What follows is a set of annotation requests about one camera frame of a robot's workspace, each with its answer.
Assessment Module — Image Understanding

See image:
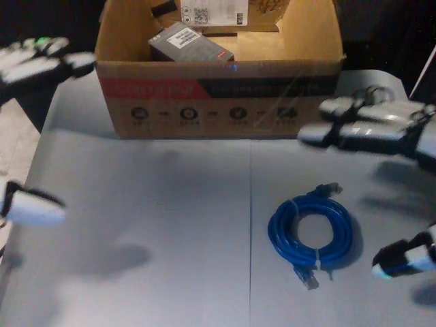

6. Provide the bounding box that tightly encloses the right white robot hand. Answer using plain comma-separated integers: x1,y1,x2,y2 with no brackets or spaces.
297,86,436,281

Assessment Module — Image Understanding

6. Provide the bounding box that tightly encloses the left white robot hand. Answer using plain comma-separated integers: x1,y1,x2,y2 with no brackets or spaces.
0,36,98,228

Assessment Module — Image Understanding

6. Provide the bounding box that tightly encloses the blue ethernet cable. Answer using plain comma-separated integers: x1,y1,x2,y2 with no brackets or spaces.
267,182,354,292

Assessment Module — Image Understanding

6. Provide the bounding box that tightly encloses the dark rectangular product box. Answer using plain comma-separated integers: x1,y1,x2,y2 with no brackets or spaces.
147,22,236,63

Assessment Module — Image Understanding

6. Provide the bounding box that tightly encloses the brown cardboard box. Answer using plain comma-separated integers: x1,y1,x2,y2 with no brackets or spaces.
94,0,345,140

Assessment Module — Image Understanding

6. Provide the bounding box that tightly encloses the pale grey table sheet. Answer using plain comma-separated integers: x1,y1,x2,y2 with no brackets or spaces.
0,69,436,327

